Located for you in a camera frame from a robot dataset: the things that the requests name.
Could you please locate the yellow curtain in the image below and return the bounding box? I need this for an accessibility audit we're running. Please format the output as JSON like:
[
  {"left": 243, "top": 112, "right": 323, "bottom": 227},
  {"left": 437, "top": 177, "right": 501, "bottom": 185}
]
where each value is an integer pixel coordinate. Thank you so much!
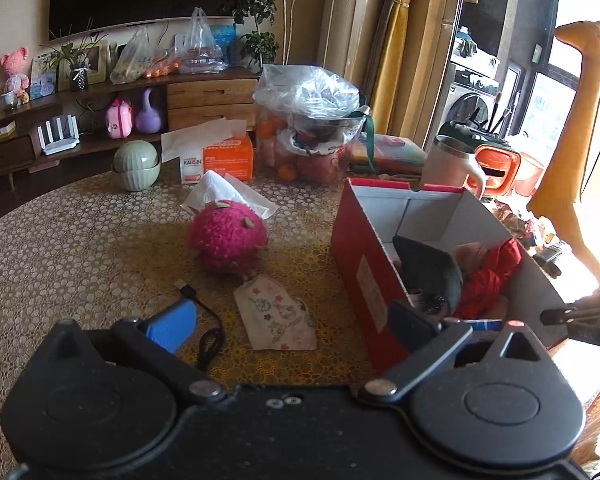
[{"left": 369, "top": 0, "right": 427, "bottom": 137}]

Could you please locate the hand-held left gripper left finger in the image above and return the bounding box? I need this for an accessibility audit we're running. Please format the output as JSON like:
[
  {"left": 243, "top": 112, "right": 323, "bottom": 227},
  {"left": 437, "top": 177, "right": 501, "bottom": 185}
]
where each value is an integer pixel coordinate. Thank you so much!
[{"left": 47, "top": 300, "right": 228, "bottom": 406}]

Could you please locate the white tissue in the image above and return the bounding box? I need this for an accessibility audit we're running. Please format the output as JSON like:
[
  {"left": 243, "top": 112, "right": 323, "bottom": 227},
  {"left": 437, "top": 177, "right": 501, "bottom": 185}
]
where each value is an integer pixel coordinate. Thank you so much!
[{"left": 180, "top": 169, "right": 280, "bottom": 220}]

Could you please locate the red shoe box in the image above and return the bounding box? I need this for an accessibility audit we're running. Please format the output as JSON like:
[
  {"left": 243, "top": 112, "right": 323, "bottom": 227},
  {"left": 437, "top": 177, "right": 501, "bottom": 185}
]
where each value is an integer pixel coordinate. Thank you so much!
[{"left": 329, "top": 178, "right": 569, "bottom": 377}]

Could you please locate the pink toy suitcase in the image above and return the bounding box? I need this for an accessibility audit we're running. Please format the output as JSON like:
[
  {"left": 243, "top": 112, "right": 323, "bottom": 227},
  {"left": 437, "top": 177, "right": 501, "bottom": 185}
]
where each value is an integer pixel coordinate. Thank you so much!
[{"left": 104, "top": 98, "right": 134, "bottom": 140}]

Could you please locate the black usb cable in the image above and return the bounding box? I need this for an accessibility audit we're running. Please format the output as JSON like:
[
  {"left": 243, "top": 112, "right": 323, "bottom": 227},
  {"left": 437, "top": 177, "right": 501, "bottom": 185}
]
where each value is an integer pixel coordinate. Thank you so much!
[{"left": 174, "top": 279, "right": 226, "bottom": 374}]

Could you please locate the pile of oranges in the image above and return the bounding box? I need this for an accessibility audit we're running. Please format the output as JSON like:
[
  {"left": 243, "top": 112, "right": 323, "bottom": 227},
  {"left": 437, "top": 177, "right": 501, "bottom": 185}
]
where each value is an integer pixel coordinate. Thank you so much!
[{"left": 142, "top": 57, "right": 184, "bottom": 80}]

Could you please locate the pink mug with steel rim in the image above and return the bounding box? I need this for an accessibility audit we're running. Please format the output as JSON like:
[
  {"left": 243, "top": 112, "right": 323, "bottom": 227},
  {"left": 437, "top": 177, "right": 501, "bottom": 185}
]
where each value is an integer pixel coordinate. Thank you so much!
[{"left": 422, "top": 134, "right": 488, "bottom": 199}]

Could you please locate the small picture card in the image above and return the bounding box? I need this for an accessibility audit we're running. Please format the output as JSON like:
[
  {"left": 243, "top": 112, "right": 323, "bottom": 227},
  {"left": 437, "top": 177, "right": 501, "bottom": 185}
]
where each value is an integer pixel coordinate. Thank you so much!
[{"left": 29, "top": 52, "right": 59, "bottom": 101}]

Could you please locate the orange and green storage box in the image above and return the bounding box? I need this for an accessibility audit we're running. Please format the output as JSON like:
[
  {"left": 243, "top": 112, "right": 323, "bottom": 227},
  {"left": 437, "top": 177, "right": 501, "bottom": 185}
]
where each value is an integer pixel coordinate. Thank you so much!
[{"left": 439, "top": 119, "right": 522, "bottom": 197}]

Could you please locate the blue pack on cabinet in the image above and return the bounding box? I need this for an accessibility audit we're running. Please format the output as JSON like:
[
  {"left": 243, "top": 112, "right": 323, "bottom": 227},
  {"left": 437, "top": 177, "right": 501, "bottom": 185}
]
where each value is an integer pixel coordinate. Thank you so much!
[{"left": 207, "top": 24, "right": 237, "bottom": 64}]

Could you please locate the orange tissue box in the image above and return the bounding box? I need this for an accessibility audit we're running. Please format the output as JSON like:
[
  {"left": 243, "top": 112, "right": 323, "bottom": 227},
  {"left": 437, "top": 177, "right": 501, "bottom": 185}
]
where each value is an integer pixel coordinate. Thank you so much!
[{"left": 160, "top": 117, "right": 255, "bottom": 185}]

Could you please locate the black remote control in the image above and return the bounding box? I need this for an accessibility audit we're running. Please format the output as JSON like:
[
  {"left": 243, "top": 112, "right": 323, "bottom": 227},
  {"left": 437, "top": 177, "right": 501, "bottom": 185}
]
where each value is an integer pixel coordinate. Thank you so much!
[{"left": 532, "top": 239, "right": 571, "bottom": 277}]

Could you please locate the clear plastic organizer box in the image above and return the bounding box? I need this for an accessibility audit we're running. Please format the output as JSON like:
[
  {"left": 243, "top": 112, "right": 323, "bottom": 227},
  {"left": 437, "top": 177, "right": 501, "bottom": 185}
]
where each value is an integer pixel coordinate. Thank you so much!
[{"left": 349, "top": 133, "right": 428, "bottom": 176}]

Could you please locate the black dotted plant vase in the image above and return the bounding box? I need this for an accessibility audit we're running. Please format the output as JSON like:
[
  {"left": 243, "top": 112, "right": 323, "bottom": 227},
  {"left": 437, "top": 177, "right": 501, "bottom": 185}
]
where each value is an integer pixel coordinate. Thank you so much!
[{"left": 68, "top": 64, "right": 90, "bottom": 92}]

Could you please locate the washing machine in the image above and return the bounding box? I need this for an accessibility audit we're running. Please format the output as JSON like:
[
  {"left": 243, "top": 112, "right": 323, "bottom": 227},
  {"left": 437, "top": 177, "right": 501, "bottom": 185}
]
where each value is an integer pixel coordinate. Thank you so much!
[{"left": 442, "top": 62, "right": 501, "bottom": 136}]

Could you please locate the orange giraffe toy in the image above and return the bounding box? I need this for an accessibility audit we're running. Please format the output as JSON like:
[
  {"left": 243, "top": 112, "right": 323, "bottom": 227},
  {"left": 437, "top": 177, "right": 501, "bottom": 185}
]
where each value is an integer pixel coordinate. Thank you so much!
[{"left": 527, "top": 20, "right": 600, "bottom": 287}]

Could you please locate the green potted tree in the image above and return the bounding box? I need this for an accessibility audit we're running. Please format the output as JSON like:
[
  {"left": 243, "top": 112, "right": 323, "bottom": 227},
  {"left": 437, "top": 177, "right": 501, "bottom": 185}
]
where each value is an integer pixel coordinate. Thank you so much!
[{"left": 229, "top": 0, "right": 327, "bottom": 74}]

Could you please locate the red cloth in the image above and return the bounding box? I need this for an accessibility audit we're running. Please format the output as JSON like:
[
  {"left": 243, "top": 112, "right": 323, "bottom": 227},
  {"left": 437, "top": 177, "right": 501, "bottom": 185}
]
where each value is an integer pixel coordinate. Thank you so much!
[{"left": 454, "top": 238, "right": 524, "bottom": 319}]

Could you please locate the blue packet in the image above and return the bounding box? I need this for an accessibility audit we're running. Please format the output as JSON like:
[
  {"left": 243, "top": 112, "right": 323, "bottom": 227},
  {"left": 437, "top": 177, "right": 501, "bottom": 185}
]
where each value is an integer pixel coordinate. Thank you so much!
[{"left": 459, "top": 317, "right": 504, "bottom": 332}]

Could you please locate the beige standing air conditioner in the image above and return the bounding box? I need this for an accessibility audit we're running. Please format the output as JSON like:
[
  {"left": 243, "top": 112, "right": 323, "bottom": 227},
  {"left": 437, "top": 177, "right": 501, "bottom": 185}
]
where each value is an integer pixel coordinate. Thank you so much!
[{"left": 317, "top": 0, "right": 397, "bottom": 112}]

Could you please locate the wooden photo frame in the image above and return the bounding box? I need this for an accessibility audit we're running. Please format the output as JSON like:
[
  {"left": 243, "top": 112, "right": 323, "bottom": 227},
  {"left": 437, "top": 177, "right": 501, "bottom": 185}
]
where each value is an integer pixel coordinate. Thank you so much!
[{"left": 57, "top": 39, "right": 110, "bottom": 92}]

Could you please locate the wooden tv cabinet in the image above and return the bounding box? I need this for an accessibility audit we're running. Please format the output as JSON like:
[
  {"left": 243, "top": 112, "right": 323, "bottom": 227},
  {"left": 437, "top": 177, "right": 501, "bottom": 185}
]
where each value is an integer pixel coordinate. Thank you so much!
[{"left": 0, "top": 67, "right": 259, "bottom": 192}]

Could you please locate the plastic bag of green fruit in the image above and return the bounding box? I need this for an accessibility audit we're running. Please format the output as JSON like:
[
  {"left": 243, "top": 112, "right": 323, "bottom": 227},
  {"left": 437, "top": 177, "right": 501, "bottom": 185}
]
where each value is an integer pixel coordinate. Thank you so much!
[{"left": 109, "top": 27, "right": 154, "bottom": 85}]

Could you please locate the green lidded ceramic bowl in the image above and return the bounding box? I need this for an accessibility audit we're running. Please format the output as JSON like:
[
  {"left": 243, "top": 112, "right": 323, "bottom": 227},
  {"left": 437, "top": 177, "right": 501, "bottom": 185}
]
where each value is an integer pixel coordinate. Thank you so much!
[{"left": 112, "top": 139, "right": 161, "bottom": 192}]

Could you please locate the pink teddy bear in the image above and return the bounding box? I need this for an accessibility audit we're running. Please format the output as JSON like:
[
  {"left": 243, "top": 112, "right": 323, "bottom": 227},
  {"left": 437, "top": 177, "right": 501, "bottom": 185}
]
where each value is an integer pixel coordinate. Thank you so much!
[{"left": 0, "top": 47, "right": 31, "bottom": 106}]

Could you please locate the pink dragon fruit plush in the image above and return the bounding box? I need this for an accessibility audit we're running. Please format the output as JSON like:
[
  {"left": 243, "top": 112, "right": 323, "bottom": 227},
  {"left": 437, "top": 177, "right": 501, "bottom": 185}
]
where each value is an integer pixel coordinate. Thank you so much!
[{"left": 187, "top": 199, "right": 270, "bottom": 277}]

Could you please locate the clear plastic bag of fruit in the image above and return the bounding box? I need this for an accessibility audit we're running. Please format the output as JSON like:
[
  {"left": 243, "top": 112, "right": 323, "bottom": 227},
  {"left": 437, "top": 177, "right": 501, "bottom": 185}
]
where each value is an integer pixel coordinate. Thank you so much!
[{"left": 252, "top": 63, "right": 374, "bottom": 185}]

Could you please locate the plastic bag with tray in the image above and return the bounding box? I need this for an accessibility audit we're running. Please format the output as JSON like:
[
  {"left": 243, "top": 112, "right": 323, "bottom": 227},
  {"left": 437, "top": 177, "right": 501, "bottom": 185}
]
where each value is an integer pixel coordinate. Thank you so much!
[{"left": 179, "top": 7, "right": 229, "bottom": 75}]

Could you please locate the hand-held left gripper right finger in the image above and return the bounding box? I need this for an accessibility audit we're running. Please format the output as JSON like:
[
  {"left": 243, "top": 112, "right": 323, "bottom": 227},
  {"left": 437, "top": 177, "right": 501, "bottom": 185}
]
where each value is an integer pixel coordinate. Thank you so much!
[{"left": 357, "top": 299, "right": 551, "bottom": 405}]

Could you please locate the white router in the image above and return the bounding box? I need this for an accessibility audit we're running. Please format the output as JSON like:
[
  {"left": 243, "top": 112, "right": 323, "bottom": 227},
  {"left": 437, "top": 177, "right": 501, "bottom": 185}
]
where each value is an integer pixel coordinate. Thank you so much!
[{"left": 36, "top": 114, "right": 80, "bottom": 155}]

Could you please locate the purple vase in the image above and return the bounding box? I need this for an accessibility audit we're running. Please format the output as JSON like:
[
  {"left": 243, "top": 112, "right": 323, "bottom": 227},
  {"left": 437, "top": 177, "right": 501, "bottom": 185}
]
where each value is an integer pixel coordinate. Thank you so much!
[{"left": 134, "top": 88, "right": 162, "bottom": 135}]

